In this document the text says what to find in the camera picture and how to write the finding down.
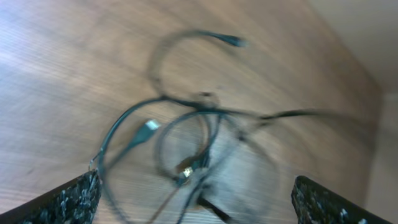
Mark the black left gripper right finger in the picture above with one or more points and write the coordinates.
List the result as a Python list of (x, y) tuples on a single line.
[(314, 203)]

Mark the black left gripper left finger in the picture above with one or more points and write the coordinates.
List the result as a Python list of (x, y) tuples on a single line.
[(75, 201)]

